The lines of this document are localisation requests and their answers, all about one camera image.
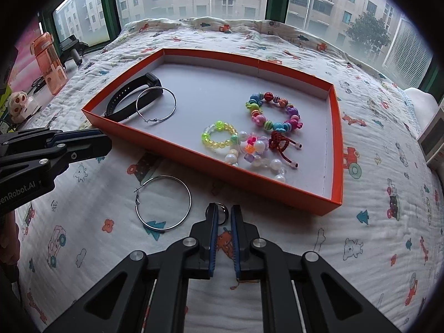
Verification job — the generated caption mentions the white cardboard carton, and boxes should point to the white cardboard carton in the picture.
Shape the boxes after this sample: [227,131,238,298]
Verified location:
[416,103,444,168]

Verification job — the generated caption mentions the multicoloured bead bracelet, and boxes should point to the multicoloured bead bracelet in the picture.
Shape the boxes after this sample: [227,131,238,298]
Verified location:
[245,91,303,133]

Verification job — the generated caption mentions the black smart band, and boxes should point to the black smart band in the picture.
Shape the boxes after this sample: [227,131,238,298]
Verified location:
[104,72,163,123]

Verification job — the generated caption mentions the orange water bottle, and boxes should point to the orange water bottle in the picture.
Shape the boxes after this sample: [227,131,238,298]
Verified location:
[30,31,67,95]

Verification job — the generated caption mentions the silver hoop earring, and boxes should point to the silver hoop earring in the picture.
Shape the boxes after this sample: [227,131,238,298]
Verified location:
[136,88,177,123]
[134,176,192,231]

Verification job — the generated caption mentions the orange cardboard box lid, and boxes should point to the orange cardboard box lid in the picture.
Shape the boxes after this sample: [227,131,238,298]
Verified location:
[81,49,344,216]

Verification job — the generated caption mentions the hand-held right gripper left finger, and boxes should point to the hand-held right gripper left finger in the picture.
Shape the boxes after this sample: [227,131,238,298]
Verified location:
[45,205,220,333]

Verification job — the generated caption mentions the pink curtain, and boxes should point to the pink curtain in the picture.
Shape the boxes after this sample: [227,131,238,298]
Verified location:
[7,24,46,89]

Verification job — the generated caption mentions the white pearl bracelet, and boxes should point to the white pearl bracelet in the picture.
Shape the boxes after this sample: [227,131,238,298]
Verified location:
[225,131,288,183]

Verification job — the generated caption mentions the green yellow bead bracelet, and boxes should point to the green yellow bead bracelet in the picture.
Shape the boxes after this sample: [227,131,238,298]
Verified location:
[202,121,241,150]

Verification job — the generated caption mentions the black handheld device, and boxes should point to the black handheld device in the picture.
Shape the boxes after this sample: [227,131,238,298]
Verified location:
[57,36,89,67]

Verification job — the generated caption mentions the white louvred cover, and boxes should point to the white louvred cover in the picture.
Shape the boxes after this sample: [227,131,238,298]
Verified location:
[382,16,434,80]

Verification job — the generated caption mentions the red knotted cord bracelet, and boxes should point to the red knotted cord bracelet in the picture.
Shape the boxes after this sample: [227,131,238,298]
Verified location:
[268,131,303,170]

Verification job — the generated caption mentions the pink bead bracelet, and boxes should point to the pink bead bracelet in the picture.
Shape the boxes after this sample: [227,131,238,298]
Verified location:
[243,135,270,163]

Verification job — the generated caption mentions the tree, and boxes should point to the tree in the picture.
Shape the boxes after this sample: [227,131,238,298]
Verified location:
[345,11,391,56]

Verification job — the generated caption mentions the small silver ring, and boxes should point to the small silver ring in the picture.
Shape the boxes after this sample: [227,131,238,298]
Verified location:
[206,202,229,223]

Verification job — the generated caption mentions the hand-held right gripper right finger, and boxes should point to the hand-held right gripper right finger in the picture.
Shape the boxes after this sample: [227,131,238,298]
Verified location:
[231,205,403,333]

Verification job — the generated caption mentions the white pillow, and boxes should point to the white pillow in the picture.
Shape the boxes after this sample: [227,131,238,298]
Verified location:
[404,88,440,136]

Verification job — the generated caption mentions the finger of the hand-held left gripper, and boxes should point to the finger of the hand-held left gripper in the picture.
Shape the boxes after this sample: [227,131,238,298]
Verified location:
[0,132,113,181]
[0,128,101,158]

